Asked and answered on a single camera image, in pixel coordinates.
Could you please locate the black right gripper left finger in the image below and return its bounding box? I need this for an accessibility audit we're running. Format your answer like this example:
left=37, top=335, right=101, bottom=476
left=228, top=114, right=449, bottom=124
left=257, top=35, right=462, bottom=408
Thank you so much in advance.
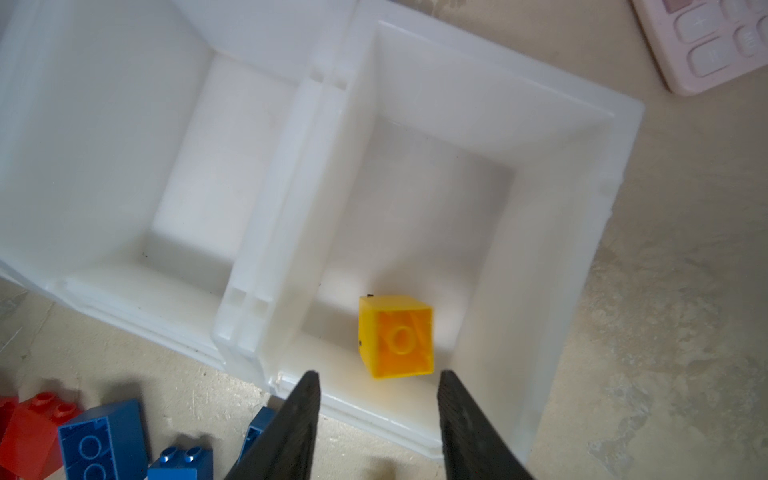
left=225, top=370, right=321, bottom=479

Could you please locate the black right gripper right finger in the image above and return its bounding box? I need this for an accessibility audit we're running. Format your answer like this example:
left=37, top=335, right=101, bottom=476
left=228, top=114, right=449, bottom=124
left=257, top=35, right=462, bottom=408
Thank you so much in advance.
left=437, top=370, right=533, bottom=480

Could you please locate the yellow square lego brick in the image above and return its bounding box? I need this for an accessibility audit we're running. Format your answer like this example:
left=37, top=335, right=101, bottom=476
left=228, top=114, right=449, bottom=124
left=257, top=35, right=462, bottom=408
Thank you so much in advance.
left=358, top=295, right=435, bottom=380

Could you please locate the blue long lego brick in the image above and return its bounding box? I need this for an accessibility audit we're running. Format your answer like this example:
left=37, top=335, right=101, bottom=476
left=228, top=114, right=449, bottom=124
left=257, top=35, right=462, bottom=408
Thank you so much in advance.
left=58, top=399, right=149, bottom=480

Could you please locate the red lego brick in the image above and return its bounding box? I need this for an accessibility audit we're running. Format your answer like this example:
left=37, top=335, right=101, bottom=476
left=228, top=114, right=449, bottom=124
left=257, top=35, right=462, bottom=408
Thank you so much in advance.
left=1, top=392, right=82, bottom=480

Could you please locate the blue small lego brick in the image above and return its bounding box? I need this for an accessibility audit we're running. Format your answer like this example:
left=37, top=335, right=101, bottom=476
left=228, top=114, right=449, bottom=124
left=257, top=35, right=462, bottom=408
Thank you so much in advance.
left=147, top=446, right=213, bottom=480

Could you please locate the white right bin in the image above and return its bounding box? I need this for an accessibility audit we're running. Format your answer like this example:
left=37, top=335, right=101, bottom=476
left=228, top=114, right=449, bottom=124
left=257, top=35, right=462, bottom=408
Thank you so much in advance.
left=212, top=1, right=644, bottom=459

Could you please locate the white bin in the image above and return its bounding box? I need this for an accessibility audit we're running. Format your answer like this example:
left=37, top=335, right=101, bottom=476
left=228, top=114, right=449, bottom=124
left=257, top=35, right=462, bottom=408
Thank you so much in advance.
left=1, top=1, right=358, bottom=385
left=212, top=1, right=644, bottom=459

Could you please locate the white middle bin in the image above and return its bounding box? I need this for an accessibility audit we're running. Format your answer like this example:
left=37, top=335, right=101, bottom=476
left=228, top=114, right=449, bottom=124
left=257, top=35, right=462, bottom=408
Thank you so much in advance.
left=1, top=1, right=358, bottom=385

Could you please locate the pink calculator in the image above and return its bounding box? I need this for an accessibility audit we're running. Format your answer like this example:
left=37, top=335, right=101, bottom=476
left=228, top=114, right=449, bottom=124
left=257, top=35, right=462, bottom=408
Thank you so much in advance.
left=631, top=0, right=767, bottom=96

